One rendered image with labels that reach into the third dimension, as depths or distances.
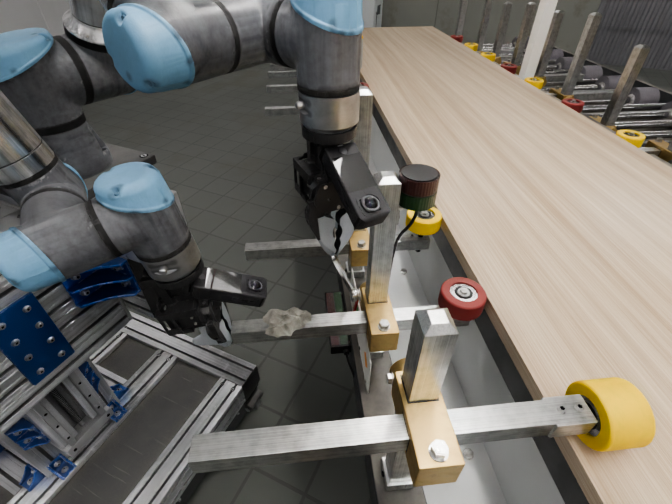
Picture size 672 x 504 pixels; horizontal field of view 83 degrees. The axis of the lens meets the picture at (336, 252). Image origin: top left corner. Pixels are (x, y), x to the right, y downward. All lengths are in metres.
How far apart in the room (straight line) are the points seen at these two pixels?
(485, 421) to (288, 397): 1.17
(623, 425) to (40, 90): 0.96
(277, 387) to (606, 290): 1.20
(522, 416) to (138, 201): 0.51
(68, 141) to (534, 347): 0.87
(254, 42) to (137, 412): 1.23
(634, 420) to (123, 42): 0.66
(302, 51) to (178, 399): 1.21
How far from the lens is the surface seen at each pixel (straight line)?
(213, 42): 0.45
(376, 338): 0.67
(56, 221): 0.52
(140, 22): 0.42
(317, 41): 0.45
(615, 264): 0.92
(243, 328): 0.70
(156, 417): 1.44
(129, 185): 0.48
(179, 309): 0.62
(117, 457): 1.42
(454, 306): 0.69
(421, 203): 0.57
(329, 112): 0.47
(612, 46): 7.20
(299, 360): 1.69
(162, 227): 0.51
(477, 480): 0.85
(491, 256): 0.82
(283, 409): 1.58
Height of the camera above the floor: 1.39
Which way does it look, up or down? 40 degrees down
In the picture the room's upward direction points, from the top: straight up
